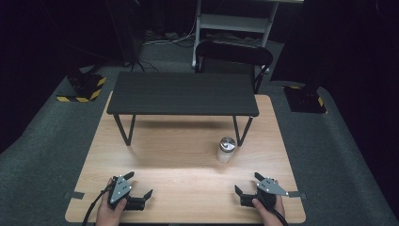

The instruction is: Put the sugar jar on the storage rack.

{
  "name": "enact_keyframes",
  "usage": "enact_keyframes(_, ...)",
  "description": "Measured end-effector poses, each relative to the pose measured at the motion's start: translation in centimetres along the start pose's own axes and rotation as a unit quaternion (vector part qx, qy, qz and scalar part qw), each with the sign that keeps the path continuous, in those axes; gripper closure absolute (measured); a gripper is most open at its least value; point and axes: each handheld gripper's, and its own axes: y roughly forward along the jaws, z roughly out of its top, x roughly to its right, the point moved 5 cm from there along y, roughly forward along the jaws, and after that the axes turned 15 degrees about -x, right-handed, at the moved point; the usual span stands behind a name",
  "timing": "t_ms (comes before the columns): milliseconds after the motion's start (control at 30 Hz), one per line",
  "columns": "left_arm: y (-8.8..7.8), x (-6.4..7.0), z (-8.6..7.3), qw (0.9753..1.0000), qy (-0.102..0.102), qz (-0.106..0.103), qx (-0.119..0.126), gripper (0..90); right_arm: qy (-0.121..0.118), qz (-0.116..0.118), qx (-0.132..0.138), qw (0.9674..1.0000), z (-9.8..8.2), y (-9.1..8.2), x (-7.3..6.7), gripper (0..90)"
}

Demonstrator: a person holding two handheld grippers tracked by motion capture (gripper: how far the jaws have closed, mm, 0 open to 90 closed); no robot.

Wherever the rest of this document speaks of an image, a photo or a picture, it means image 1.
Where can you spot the white metal stand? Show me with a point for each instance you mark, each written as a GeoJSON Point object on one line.
{"type": "Point", "coordinates": [232, 23]}

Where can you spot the black shelf riser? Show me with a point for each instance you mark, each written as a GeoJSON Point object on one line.
{"type": "Point", "coordinates": [183, 94]}

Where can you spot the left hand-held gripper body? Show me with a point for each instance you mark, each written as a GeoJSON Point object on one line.
{"type": "Point", "coordinates": [120, 190]}

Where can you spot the black folding chair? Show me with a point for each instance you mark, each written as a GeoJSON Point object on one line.
{"type": "Point", "coordinates": [233, 55]}

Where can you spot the glass shaker with silver lid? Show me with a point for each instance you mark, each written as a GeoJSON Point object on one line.
{"type": "Point", "coordinates": [226, 150]}

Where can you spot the person's left hand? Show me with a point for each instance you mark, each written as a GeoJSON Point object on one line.
{"type": "Point", "coordinates": [108, 213]}

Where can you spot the person's right hand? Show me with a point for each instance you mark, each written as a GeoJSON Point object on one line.
{"type": "Point", "coordinates": [266, 215]}

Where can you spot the grey tape strip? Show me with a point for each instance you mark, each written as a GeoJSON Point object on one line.
{"type": "Point", "coordinates": [74, 195]}
{"type": "Point", "coordinates": [297, 194]}

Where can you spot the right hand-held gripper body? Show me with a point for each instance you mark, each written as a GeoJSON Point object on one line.
{"type": "Point", "coordinates": [269, 188]}

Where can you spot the stand base with striped tape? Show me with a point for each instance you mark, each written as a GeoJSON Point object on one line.
{"type": "Point", "coordinates": [84, 89]}
{"type": "Point", "coordinates": [306, 100]}

